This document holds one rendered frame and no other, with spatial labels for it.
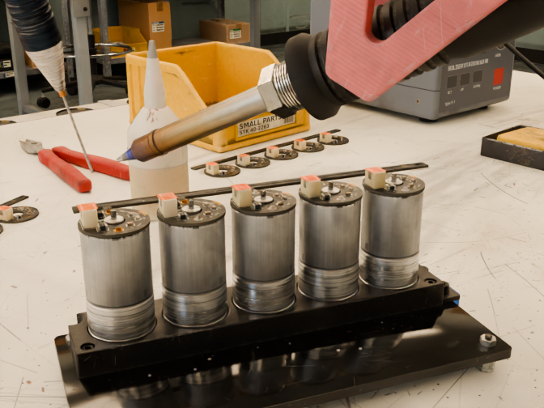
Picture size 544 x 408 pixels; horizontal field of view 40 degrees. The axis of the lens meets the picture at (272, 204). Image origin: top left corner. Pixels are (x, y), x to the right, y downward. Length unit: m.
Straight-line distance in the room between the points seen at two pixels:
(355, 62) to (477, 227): 0.26
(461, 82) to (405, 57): 0.47
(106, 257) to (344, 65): 0.11
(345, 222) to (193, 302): 0.06
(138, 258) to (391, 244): 0.10
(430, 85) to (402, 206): 0.34
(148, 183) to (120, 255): 0.17
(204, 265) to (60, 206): 0.21
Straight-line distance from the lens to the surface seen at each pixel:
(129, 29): 4.98
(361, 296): 0.30
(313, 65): 0.20
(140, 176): 0.43
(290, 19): 6.11
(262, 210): 0.27
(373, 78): 0.19
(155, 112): 0.42
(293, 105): 0.21
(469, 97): 0.67
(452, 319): 0.31
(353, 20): 0.19
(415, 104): 0.64
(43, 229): 0.44
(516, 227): 0.44
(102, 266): 0.26
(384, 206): 0.30
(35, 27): 0.22
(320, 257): 0.29
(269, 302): 0.29
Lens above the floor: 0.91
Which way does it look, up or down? 21 degrees down
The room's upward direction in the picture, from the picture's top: straight up
